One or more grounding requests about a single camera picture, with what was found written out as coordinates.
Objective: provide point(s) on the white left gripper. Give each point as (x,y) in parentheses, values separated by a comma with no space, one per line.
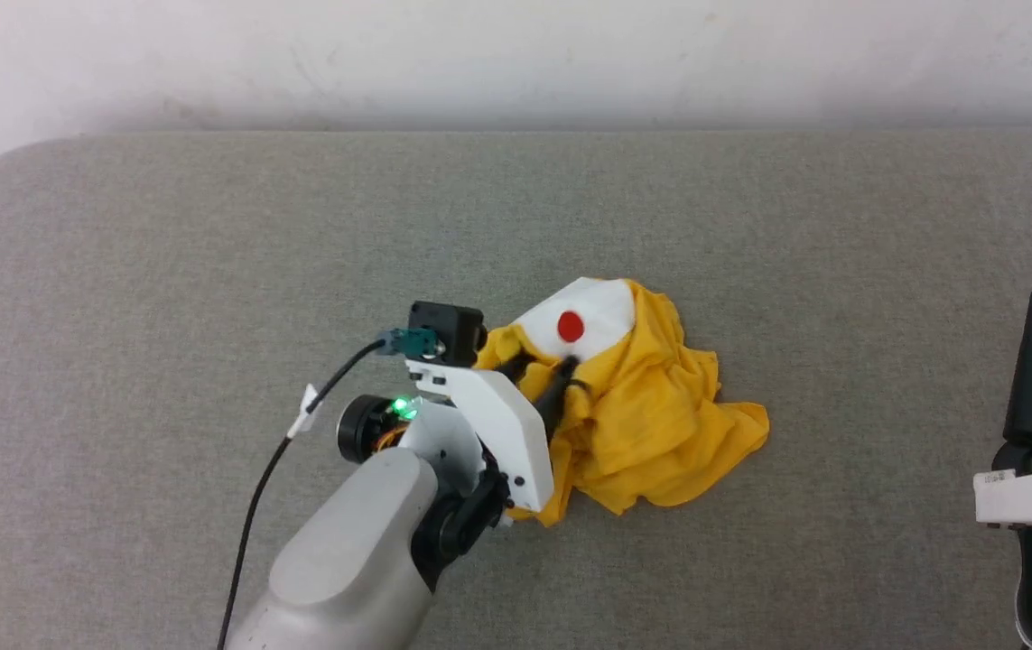
(506,424)

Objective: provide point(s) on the yellow cartoon print T-shirt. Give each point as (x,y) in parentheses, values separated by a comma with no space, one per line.
(651,415)

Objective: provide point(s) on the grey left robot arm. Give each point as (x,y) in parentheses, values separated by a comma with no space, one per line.
(344,551)

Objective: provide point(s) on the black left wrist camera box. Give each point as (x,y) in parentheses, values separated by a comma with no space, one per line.
(443,327)

